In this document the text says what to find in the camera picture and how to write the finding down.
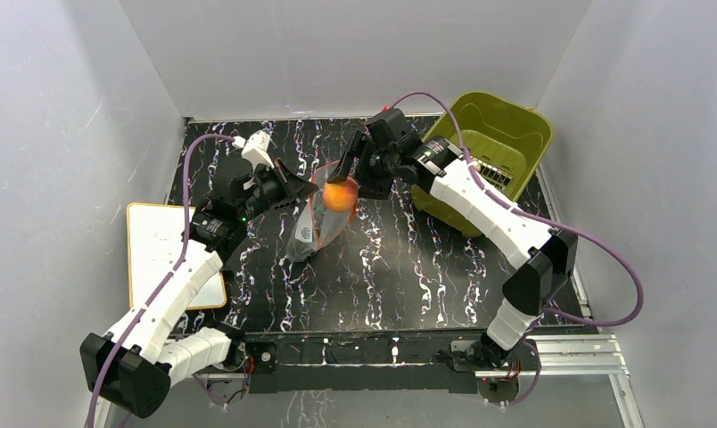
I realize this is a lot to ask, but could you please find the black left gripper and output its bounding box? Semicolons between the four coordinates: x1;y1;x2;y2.
239;159;318;222

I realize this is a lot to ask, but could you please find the orange peach fruit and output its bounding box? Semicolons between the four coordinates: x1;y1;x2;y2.
323;179;359;213

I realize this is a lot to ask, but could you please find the clear zip bag red zipper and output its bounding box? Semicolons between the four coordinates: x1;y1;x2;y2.
285;161;358;262

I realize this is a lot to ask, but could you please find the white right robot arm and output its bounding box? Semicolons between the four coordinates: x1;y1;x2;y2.
327;108;578;369

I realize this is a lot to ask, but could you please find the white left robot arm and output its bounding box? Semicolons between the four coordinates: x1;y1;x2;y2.
79;159;318;427

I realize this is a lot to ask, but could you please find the white board orange rim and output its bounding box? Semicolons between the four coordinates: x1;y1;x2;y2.
126;202;227;310

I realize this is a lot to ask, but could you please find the olive green plastic basket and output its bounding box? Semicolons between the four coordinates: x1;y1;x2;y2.
411;92;553;238

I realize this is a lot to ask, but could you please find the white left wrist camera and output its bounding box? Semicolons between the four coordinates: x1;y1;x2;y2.
232;129;274;172

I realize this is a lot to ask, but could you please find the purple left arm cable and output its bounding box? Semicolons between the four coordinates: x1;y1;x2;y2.
83;133;247;428

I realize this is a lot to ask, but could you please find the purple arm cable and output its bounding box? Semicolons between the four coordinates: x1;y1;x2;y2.
83;133;247;428
383;90;645;408

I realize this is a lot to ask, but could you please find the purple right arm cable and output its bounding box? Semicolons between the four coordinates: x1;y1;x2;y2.
383;90;645;408

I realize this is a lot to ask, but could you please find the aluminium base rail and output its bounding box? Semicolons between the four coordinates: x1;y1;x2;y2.
101;330;647;428

